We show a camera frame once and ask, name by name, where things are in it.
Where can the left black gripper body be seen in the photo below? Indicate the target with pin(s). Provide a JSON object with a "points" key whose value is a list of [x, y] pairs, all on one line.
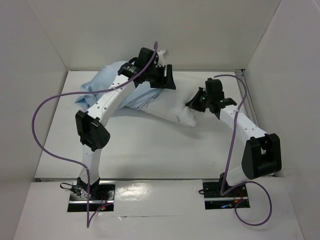
{"points": [[156, 77]]}

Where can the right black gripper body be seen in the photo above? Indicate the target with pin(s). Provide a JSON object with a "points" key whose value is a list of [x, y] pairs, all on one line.
{"points": [[200, 99]]}

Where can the white pillow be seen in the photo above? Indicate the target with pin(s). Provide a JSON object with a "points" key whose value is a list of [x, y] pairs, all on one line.
{"points": [[171, 104]]}

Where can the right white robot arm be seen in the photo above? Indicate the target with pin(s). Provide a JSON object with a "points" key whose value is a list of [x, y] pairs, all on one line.
{"points": [[262, 151]]}

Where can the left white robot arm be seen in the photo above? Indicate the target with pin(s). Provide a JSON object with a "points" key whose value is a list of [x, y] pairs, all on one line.
{"points": [[91, 124]]}

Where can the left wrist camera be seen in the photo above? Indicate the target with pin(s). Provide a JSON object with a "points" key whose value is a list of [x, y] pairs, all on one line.
{"points": [[161, 56]]}

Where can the aluminium rail frame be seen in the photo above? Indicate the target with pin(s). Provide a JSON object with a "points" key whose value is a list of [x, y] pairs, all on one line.
{"points": [[248, 107]]}

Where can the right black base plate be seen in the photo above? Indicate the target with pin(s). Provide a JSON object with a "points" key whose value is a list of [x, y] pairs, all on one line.
{"points": [[213, 200]]}

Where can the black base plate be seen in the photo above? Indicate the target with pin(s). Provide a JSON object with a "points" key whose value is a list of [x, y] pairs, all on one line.
{"points": [[102, 198], [213, 200]]}

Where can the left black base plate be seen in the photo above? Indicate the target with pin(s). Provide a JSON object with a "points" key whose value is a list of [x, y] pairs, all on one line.
{"points": [[102, 198]]}

